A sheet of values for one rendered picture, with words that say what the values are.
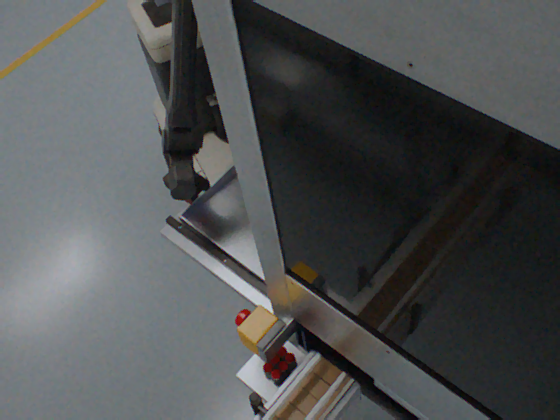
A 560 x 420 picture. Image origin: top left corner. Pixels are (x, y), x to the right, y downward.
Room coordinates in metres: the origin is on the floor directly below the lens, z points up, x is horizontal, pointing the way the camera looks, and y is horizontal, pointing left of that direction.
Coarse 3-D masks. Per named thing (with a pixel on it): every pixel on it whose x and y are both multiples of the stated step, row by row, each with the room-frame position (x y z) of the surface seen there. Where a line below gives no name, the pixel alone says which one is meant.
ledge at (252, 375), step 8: (288, 344) 0.58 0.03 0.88; (288, 352) 0.56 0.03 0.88; (296, 352) 0.56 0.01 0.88; (248, 360) 0.56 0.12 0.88; (256, 360) 0.56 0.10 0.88; (296, 360) 0.54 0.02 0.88; (248, 368) 0.54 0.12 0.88; (256, 368) 0.54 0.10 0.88; (240, 376) 0.53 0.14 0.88; (248, 376) 0.52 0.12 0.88; (256, 376) 0.52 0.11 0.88; (264, 376) 0.52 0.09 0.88; (248, 384) 0.51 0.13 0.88; (256, 384) 0.50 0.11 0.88; (264, 384) 0.50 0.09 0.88; (272, 384) 0.50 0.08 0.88; (264, 392) 0.48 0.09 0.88; (272, 392) 0.48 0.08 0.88; (264, 400) 0.47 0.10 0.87
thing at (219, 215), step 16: (224, 176) 1.04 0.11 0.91; (208, 192) 1.01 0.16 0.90; (224, 192) 1.01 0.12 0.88; (240, 192) 1.00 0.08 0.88; (192, 208) 0.97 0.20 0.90; (208, 208) 0.97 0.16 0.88; (224, 208) 0.96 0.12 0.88; (240, 208) 0.96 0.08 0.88; (192, 224) 0.94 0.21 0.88; (208, 224) 0.93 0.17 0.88; (224, 224) 0.92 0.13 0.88; (240, 224) 0.91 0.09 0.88; (208, 240) 0.87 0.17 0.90; (224, 240) 0.87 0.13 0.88; (240, 240) 0.86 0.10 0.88; (240, 256) 0.82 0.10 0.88; (256, 256) 0.81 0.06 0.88; (256, 272) 0.75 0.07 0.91
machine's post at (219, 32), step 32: (192, 0) 0.62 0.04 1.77; (224, 0) 0.57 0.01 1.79; (224, 32) 0.58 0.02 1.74; (224, 64) 0.59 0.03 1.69; (224, 96) 0.60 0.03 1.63; (256, 128) 0.57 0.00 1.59; (256, 160) 0.58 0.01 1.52; (256, 192) 0.59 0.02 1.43; (256, 224) 0.60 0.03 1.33; (288, 320) 0.58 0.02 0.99
